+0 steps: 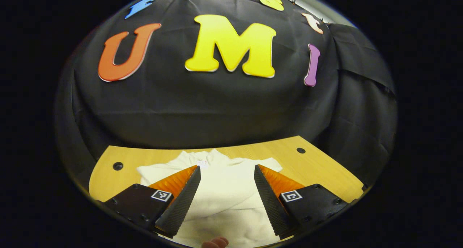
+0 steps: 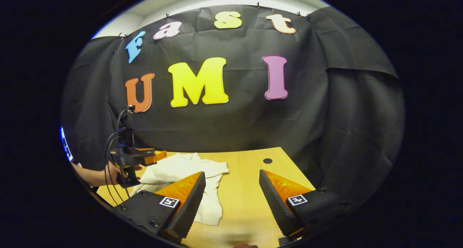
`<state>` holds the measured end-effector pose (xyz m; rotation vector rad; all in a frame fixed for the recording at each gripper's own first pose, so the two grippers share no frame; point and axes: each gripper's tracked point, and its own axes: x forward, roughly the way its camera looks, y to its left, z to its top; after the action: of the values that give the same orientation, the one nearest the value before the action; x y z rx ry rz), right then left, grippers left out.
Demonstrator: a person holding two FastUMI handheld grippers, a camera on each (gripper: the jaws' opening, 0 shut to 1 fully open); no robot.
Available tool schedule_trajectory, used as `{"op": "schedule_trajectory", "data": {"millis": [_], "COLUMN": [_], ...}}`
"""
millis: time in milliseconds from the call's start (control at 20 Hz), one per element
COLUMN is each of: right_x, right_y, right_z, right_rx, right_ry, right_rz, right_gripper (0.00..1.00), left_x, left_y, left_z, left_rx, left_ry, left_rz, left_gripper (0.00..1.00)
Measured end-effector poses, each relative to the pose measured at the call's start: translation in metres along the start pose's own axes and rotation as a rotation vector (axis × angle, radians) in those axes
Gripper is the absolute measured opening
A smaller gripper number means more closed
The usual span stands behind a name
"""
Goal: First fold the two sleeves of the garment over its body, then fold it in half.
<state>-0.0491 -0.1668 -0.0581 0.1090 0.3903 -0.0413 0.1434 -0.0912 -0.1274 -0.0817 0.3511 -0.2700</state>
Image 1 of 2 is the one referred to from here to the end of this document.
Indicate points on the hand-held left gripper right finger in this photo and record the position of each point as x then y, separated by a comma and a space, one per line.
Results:
271, 204

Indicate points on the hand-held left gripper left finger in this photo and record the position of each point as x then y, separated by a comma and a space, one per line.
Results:
181, 206

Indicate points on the cream white sweatshirt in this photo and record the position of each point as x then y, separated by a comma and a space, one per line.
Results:
228, 197

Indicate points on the black backdrop cloth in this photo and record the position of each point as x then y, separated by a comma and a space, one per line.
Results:
217, 106

